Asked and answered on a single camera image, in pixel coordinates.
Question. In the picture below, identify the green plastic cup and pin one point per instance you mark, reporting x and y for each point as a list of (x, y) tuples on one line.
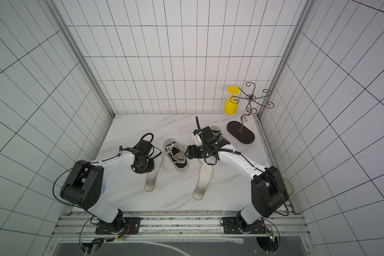
[(289, 186)]

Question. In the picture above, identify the black white sneaker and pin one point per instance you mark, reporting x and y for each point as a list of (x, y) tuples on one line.
[(218, 129), (176, 155)]

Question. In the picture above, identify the white insole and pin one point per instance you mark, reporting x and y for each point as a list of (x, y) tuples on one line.
[(151, 176), (205, 176)]

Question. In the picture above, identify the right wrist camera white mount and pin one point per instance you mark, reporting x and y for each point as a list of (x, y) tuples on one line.
[(197, 139)]

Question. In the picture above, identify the yellow plastic wine glass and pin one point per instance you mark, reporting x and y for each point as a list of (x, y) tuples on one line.
[(230, 105)]

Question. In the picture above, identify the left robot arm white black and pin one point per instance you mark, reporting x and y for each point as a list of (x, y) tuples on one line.
[(83, 186)]

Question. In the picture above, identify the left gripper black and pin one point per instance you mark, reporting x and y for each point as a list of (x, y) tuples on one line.
[(151, 168)]

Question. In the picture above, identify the aluminium rail frame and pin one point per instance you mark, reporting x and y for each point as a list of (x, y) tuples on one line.
[(163, 227)]

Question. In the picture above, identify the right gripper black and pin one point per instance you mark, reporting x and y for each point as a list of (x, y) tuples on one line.
[(192, 151)]

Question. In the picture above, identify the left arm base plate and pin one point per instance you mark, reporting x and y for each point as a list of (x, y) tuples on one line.
[(124, 226)]

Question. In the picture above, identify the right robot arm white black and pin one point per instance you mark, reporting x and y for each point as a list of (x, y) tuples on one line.
[(268, 191)]

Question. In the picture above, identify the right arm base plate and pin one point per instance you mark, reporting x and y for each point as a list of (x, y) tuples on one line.
[(237, 226)]

